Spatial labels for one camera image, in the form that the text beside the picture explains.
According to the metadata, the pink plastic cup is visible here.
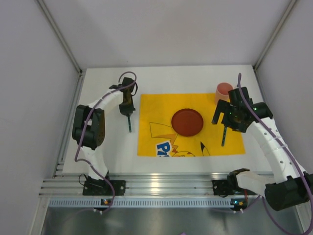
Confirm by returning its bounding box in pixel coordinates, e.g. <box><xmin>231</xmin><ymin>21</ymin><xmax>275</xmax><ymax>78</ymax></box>
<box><xmin>215</xmin><ymin>82</ymin><xmax>233</xmax><ymax>105</ymax></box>

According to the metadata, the red round plate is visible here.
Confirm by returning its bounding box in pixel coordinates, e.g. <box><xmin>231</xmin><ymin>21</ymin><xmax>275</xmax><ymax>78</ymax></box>
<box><xmin>171</xmin><ymin>108</ymin><xmax>204</xmax><ymax>137</ymax></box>

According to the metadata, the yellow pikachu placemat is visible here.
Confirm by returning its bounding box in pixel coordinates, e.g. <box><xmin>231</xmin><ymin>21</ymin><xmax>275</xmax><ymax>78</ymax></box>
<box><xmin>137</xmin><ymin>93</ymin><xmax>246</xmax><ymax>157</ymax></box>

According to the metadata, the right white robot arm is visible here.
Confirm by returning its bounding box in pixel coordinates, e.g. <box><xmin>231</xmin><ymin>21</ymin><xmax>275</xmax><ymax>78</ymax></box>
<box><xmin>212</xmin><ymin>87</ymin><xmax>313</xmax><ymax>211</ymax></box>

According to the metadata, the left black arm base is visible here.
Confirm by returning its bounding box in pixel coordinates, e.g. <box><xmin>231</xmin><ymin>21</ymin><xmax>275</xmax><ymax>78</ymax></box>
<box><xmin>82</xmin><ymin>176</ymin><xmax>126</xmax><ymax>196</ymax></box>

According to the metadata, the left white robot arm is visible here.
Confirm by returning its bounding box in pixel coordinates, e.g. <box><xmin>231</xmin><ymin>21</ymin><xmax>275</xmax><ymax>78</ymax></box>
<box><xmin>72</xmin><ymin>72</ymin><xmax>138</xmax><ymax>180</ymax></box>

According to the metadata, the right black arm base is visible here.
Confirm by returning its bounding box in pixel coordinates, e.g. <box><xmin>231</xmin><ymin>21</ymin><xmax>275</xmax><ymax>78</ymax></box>
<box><xmin>212</xmin><ymin>168</ymin><xmax>256</xmax><ymax>198</ymax></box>

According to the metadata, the aluminium rail frame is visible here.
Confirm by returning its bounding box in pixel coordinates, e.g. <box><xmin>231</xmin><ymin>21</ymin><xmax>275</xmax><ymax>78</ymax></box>
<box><xmin>39</xmin><ymin>173</ymin><xmax>227</xmax><ymax>197</ymax></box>

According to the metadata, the slotted cable duct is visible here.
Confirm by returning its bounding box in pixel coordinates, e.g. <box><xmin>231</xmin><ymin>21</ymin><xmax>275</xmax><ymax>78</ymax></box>
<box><xmin>48</xmin><ymin>198</ymin><xmax>247</xmax><ymax>208</ymax></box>

